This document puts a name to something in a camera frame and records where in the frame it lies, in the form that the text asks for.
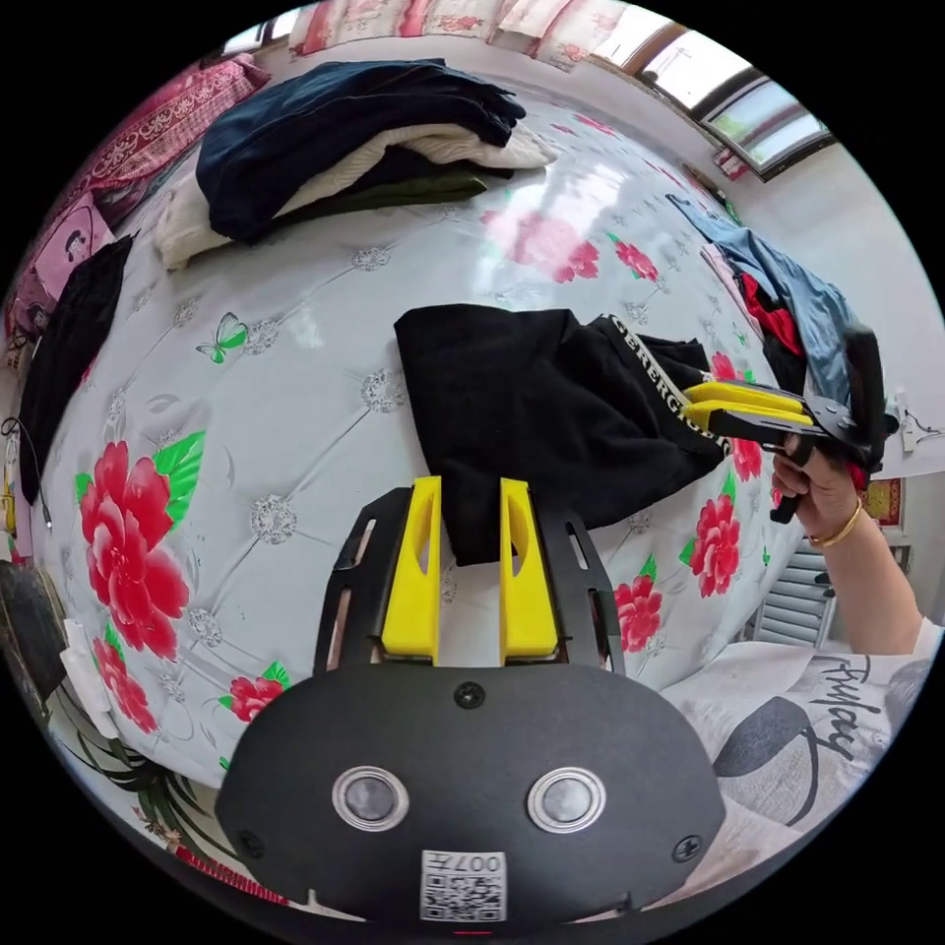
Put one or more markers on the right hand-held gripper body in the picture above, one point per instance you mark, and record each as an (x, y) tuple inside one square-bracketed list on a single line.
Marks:
[(793, 424)]

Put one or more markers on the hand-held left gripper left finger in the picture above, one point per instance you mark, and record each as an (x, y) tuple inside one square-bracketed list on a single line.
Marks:
[(410, 583)]

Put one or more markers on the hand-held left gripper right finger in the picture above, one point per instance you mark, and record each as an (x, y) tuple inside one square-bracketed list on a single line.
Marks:
[(529, 591)]

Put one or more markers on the black long pants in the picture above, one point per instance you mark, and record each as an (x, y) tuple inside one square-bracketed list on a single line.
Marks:
[(531, 421)]

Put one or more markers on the person's right forearm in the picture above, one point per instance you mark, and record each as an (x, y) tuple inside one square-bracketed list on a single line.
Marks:
[(875, 583)]

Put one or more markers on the person's right hand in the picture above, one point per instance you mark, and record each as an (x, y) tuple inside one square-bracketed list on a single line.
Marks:
[(819, 491)]

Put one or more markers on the blue and red pile of clothes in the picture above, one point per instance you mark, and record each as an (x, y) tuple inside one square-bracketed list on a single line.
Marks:
[(782, 295)]

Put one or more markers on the window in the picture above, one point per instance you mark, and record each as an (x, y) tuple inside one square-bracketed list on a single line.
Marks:
[(746, 96)]

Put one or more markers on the person's body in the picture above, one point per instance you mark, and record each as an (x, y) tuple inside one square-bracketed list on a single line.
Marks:
[(805, 738)]

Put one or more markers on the black garment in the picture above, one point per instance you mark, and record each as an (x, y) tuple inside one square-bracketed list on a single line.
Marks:
[(70, 354)]

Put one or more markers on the navy and white pile of clothes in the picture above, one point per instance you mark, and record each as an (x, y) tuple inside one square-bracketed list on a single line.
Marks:
[(347, 148)]

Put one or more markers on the pink cushion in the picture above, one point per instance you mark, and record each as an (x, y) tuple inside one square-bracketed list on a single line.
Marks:
[(63, 255)]

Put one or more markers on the red patterned quilt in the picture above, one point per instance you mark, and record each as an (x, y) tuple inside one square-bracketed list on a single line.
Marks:
[(140, 133)]

